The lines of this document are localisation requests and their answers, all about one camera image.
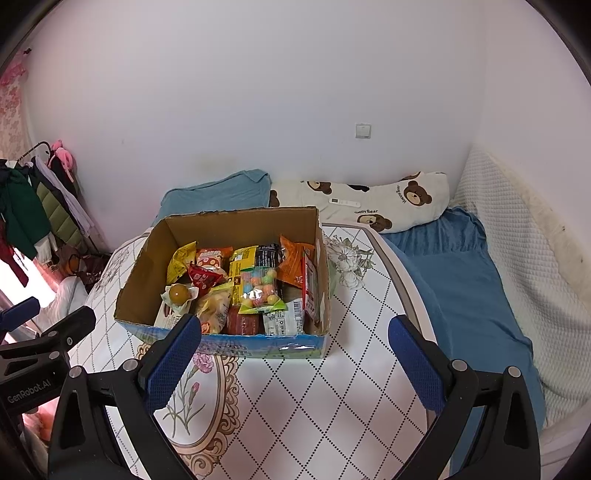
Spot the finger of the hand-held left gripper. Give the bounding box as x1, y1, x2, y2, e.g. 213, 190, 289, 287
34, 305, 97, 360
0, 296, 41, 334

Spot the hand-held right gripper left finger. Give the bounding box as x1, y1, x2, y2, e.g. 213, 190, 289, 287
48, 313, 202, 480

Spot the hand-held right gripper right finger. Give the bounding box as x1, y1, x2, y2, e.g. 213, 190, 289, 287
388, 315, 542, 480

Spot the yellow cookie packet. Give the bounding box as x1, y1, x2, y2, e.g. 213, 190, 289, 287
194, 284, 234, 335

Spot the cardboard box with blue print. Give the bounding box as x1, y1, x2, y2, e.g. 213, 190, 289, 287
114, 206, 331, 360

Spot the white plastic bag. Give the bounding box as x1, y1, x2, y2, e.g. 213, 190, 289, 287
48, 276, 91, 319

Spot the pink cloth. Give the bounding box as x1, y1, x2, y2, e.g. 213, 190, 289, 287
21, 401, 61, 445

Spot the cream white snack packet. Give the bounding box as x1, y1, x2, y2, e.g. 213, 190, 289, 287
153, 302, 185, 329

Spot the dark red garment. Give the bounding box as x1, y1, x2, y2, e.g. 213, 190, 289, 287
0, 226, 31, 288

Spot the dark brown bag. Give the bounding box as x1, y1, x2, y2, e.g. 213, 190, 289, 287
60, 253, 112, 289

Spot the egg yolk snack packet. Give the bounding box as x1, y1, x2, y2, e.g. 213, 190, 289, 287
161, 282, 199, 311

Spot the dark red snack packet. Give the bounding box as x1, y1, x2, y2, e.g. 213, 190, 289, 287
226, 305, 266, 335

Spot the red triangular snack packet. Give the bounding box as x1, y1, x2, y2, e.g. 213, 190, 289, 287
187, 263, 227, 294

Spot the blue bed sheet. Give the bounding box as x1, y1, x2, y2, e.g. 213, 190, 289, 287
379, 207, 548, 476

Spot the dark green jacket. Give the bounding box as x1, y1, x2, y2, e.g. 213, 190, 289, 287
0, 166, 52, 259

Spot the olive puffer vest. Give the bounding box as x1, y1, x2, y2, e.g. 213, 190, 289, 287
34, 178, 87, 252

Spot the colourful candy ball packet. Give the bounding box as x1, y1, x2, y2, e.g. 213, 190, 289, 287
238, 267, 287, 315

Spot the orange red dotted packet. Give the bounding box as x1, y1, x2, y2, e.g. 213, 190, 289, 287
196, 247, 234, 273

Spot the white barcode snack packet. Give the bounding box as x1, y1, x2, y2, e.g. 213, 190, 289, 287
263, 298, 306, 336

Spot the yellow green snack packet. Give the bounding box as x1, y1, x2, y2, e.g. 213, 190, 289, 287
228, 246, 259, 305

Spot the white garment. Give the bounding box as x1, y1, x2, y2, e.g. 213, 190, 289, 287
34, 157, 96, 237

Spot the white checked floral tablecloth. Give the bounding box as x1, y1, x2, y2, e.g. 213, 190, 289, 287
69, 222, 439, 480

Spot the red and white packet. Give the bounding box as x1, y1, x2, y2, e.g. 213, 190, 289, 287
300, 247, 324, 324

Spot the black snack packet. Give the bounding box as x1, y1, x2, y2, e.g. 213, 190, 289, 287
255, 244, 282, 271

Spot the orange snack packet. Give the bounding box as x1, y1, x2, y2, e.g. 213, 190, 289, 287
279, 235, 317, 287

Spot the white quilted cover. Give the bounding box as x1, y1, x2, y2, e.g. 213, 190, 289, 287
450, 148, 591, 430

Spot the bear print pillow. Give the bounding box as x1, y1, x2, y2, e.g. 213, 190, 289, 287
269, 171, 451, 234

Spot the black clothes rack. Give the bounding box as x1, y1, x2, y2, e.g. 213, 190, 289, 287
0, 141, 108, 259

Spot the teal blanket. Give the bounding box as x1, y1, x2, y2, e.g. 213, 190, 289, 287
152, 170, 272, 227

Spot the pink floral curtain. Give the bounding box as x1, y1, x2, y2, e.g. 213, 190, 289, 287
0, 51, 33, 158

